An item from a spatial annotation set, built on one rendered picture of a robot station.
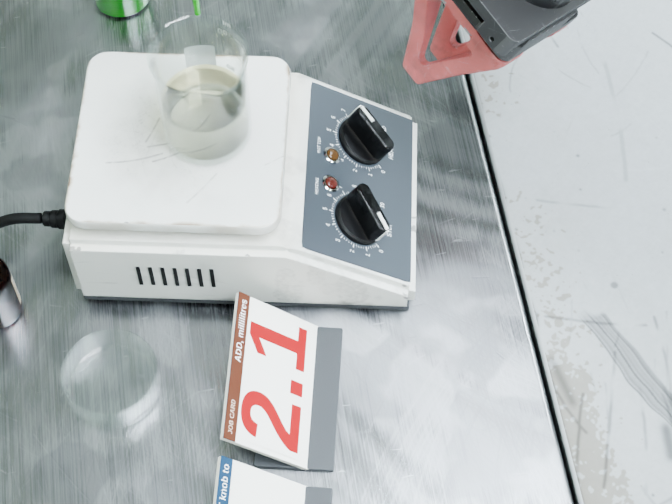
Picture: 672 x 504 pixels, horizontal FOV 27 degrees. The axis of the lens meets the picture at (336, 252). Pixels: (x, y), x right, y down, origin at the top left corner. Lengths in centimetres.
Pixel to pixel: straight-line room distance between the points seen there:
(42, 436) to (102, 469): 4
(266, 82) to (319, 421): 20
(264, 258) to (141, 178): 8
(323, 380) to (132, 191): 15
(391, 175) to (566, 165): 12
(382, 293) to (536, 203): 13
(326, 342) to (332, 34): 24
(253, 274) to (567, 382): 19
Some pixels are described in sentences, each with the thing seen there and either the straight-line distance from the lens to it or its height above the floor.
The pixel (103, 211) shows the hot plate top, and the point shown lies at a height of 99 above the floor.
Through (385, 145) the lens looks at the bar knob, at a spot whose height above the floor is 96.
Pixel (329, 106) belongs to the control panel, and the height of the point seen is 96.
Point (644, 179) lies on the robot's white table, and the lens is 91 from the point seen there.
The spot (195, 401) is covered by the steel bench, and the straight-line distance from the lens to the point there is 81.
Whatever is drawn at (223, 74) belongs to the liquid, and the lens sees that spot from 79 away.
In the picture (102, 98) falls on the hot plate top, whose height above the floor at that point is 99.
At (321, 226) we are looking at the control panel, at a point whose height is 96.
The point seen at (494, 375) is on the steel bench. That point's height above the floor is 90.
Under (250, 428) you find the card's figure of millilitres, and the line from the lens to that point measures 77.
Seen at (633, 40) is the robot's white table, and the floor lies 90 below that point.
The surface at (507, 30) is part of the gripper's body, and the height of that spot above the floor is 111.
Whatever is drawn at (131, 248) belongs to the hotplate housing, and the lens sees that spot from 79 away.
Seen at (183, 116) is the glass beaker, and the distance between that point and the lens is 75.
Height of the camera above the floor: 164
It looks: 59 degrees down
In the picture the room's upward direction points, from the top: straight up
